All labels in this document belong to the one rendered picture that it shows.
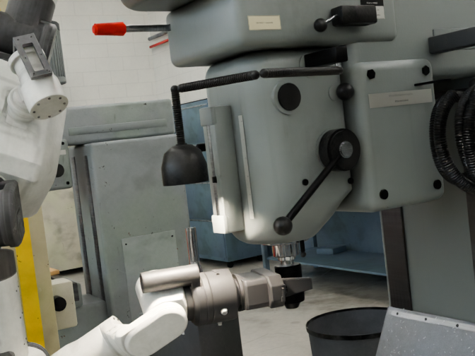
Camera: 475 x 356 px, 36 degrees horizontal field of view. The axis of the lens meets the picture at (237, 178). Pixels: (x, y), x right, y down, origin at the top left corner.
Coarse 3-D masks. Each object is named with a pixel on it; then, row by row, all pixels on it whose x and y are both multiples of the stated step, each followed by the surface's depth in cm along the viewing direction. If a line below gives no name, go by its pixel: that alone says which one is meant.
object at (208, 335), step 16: (192, 336) 159; (208, 336) 159; (224, 336) 162; (240, 336) 165; (160, 352) 168; (176, 352) 164; (192, 352) 159; (208, 352) 159; (224, 352) 162; (240, 352) 165
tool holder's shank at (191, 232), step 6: (186, 228) 164; (192, 228) 163; (186, 234) 164; (192, 234) 163; (192, 240) 163; (192, 246) 163; (192, 252) 163; (198, 252) 164; (192, 258) 164; (198, 258) 164; (198, 264) 164
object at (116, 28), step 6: (96, 24) 121; (102, 24) 121; (108, 24) 122; (114, 24) 122; (120, 24) 123; (96, 30) 121; (102, 30) 121; (108, 30) 122; (114, 30) 122; (120, 30) 123; (126, 30) 124; (132, 30) 125; (138, 30) 125; (144, 30) 126; (150, 30) 126; (156, 30) 127; (162, 30) 128; (168, 30) 128
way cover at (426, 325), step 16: (416, 320) 154; (432, 320) 151; (448, 320) 147; (384, 336) 160; (400, 336) 157; (416, 336) 153; (432, 336) 149; (448, 336) 146; (464, 336) 143; (384, 352) 159; (400, 352) 155; (416, 352) 151; (432, 352) 148; (448, 352) 145; (464, 352) 142
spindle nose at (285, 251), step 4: (288, 244) 126; (292, 244) 127; (296, 244) 127; (272, 248) 128; (276, 248) 127; (280, 248) 127; (284, 248) 126; (288, 248) 126; (292, 248) 127; (296, 248) 127; (276, 252) 127; (280, 252) 127; (284, 252) 126; (288, 252) 126; (292, 252) 127; (296, 252) 127; (276, 256) 127; (280, 256) 127; (284, 256) 127; (288, 256) 127
